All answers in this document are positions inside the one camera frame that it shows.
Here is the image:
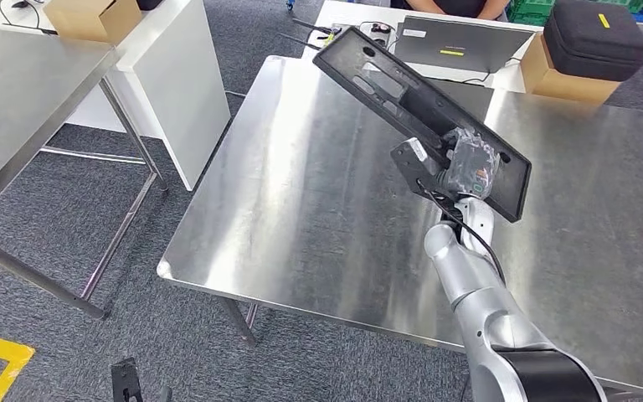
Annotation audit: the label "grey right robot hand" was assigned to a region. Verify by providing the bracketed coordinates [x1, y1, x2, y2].
[435, 127, 502, 202]

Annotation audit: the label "long black plastic part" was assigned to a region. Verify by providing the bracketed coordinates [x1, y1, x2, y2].
[312, 25, 532, 224]

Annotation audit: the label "stainless steel workbench table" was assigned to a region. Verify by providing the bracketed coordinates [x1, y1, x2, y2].
[156, 54, 643, 399]

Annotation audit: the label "cardboard box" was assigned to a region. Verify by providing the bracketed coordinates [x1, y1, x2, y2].
[519, 31, 623, 106]
[43, 0, 144, 46]

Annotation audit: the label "grey laptop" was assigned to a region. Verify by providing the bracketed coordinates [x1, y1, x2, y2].
[393, 14, 537, 75]

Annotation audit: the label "person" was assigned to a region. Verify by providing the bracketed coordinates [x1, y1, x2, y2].
[389, 0, 513, 21]

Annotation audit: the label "white power strip with plugs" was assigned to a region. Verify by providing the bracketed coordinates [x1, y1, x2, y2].
[358, 21, 398, 49]

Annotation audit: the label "green plastic crates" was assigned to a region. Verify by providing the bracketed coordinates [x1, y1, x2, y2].
[507, 0, 643, 28]

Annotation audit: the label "black fabric case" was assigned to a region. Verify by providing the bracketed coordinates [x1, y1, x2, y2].
[543, 0, 643, 84]

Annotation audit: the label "white desk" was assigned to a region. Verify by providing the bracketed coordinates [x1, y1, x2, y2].
[0, 0, 233, 193]
[301, 0, 548, 95]

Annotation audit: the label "black antenna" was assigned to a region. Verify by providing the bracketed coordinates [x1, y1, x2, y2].
[291, 18, 335, 36]
[276, 32, 329, 51]

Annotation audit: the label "yellow floor tape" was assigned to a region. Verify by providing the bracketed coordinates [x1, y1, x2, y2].
[0, 329, 38, 402]

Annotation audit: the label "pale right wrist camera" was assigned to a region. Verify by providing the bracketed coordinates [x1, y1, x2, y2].
[390, 137, 451, 193]

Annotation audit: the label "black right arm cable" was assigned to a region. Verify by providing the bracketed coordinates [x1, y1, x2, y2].
[415, 178, 507, 288]

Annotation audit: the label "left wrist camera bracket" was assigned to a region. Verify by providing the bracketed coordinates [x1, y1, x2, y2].
[111, 357, 147, 402]

